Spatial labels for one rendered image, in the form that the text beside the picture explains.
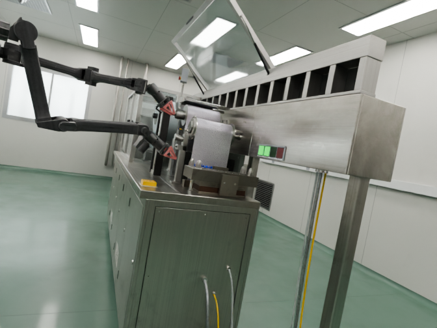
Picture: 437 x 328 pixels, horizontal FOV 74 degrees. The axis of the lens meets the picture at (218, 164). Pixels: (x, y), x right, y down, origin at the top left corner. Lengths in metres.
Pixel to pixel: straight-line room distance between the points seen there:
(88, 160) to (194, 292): 5.86
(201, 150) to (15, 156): 5.99
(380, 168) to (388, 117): 0.20
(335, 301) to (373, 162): 0.60
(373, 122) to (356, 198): 0.32
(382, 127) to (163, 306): 1.30
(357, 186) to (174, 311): 1.09
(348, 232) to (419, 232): 2.41
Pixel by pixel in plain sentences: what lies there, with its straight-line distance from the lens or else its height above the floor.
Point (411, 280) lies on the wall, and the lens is 3.81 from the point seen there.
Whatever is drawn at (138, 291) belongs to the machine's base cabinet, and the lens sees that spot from 1.59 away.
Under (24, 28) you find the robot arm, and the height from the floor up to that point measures 1.47.
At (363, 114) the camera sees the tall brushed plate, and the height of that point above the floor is 1.37.
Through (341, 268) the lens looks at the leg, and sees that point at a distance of 1.38.
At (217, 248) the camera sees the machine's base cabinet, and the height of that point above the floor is 0.63.
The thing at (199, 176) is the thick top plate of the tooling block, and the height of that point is 1.00.
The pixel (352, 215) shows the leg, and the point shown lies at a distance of 1.34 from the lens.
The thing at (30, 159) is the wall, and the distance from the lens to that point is 7.35.
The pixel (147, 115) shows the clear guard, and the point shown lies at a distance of 2.70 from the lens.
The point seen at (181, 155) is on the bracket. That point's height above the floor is 1.07.
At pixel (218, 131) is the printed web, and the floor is 1.25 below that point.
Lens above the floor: 1.15
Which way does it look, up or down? 3 degrees down
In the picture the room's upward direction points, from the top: 10 degrees clockwise
